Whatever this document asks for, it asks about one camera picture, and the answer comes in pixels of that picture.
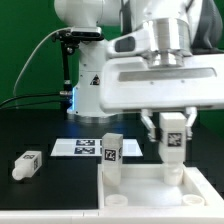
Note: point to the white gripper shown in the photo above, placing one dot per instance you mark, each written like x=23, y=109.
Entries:
x=155, y=70

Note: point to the white square table top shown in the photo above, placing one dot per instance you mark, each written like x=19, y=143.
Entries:
x=142, y=186

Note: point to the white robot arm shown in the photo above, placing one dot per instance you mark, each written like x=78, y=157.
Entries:
x=200, y=18

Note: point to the white sheet with tags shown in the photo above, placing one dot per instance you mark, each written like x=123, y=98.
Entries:
x=91, y=147

